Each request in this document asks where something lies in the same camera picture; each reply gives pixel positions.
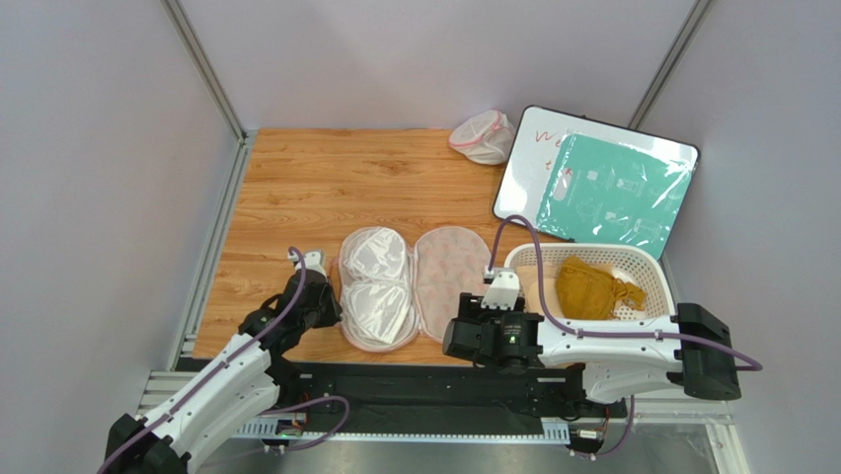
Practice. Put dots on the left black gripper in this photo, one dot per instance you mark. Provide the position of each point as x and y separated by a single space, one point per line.
334 310

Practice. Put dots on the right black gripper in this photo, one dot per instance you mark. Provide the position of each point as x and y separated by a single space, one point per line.
456 337

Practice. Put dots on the white bra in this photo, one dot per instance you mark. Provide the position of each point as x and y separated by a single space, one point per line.
376 296

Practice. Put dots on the floral mesh laundry bag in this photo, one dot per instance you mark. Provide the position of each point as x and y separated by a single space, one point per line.
445 262

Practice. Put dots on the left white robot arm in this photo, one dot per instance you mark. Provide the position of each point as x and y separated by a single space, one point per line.
249 377

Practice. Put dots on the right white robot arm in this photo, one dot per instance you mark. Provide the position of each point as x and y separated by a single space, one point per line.
690 349

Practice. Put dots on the beige bra in basket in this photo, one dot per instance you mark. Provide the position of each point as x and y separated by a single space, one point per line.
529 281

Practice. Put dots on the white mesh bag pink trim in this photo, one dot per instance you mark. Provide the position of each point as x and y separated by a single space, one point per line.
484 139

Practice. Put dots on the mustard yellow garment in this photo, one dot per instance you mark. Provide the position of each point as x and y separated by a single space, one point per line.
589 293

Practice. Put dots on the teal instruction sheet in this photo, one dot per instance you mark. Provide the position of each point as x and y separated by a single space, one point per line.
608 192

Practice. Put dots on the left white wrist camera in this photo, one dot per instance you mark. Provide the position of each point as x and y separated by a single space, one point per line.
313 260

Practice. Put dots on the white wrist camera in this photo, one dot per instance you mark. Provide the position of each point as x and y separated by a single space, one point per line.
503 291
313 260

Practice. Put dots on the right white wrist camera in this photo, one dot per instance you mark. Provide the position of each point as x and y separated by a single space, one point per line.
503 291

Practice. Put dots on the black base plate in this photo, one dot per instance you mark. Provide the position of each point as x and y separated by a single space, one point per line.
393 399

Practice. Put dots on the whiteboard with black frame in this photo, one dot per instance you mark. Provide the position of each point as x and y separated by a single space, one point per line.
535 148

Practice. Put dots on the aluminium rail frame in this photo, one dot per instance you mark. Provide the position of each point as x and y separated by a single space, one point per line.
662 409

